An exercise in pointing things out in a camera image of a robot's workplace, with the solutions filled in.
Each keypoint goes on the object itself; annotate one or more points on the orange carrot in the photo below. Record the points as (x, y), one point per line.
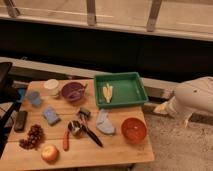
(66, 140)

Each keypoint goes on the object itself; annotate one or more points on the dark red grape bunch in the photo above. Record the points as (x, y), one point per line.
(34, 136)

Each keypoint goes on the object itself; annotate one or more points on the purple bowl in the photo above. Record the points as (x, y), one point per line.
(73, 91)

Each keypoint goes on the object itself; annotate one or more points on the metal ladle black handle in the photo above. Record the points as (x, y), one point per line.
(77, 129)

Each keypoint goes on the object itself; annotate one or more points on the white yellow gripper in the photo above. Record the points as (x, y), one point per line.
(166, 108)

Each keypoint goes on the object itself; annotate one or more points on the green plastic tray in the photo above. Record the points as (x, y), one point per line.
(128, 90)

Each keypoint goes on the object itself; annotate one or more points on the white paper cup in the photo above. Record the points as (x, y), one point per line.
(52, 87)

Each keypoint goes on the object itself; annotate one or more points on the black remote control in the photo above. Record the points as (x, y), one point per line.
(20, 121)

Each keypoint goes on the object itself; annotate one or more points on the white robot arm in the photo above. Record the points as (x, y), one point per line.
(189, 97)

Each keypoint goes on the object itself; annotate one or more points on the orange red bowl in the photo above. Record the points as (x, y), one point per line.
(134, 130)

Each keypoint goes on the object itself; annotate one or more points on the light blue cloth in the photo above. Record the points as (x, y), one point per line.
(103, 124)

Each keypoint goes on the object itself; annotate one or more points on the light blue plastic cup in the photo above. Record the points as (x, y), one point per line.
(34, 98)

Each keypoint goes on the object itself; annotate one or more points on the blue sponge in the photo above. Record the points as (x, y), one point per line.
(51, 116)

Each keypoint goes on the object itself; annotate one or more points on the red yellow apple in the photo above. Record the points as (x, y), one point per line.
(49, 153)

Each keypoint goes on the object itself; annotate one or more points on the black chair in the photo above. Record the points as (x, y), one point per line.
(7, 94)

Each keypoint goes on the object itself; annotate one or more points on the yellow corn pieces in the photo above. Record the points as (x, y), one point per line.
(107, 92)

